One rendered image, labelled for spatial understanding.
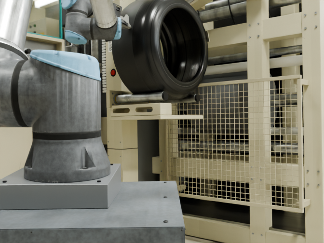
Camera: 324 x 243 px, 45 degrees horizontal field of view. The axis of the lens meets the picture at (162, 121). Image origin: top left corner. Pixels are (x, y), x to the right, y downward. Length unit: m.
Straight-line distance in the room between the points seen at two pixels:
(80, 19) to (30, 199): 1.02
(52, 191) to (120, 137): 1.46
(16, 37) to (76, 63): 0.21
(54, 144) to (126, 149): 1.45
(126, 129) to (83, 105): 1.43
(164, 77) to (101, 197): 1.22
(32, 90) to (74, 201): 0.24
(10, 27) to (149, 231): 0.58
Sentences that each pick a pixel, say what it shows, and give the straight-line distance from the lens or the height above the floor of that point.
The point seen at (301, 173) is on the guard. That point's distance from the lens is 2.12.
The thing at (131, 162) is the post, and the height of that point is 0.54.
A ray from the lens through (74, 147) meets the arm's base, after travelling 0.84.
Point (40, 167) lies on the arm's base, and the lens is 0.85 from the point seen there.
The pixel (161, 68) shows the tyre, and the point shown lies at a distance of 1.93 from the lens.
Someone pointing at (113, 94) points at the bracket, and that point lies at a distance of 2.17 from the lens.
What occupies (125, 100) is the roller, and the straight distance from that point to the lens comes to 2.12.
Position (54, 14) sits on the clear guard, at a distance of 2.49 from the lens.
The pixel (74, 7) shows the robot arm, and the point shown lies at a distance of 1.73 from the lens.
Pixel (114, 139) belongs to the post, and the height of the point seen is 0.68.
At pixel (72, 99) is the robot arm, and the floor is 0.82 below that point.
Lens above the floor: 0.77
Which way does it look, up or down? level
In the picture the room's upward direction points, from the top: 1 degrees counter-clockwise
